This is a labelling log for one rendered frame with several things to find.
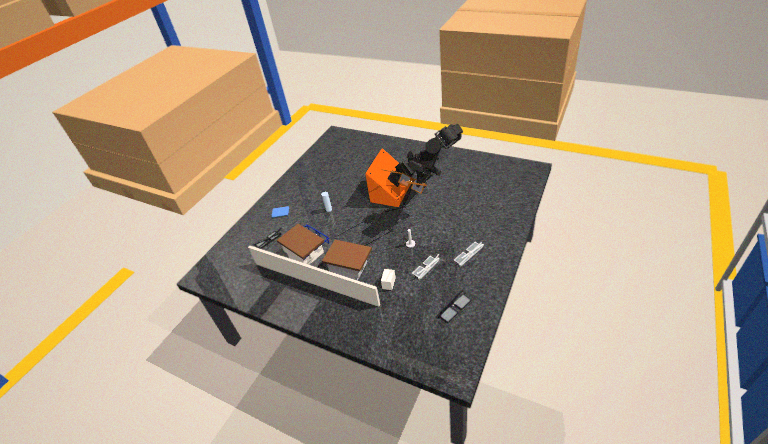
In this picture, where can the light grey cylinder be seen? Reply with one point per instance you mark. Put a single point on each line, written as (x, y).
(326, 201)

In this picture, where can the white post on round base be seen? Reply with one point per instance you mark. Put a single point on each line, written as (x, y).
(410, 243)

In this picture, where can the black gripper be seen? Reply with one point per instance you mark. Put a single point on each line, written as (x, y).
(425, 167)

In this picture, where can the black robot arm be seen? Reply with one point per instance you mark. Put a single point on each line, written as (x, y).
(447, 137)

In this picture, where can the light blue flat tile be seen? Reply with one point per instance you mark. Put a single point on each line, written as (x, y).
(277, 212)

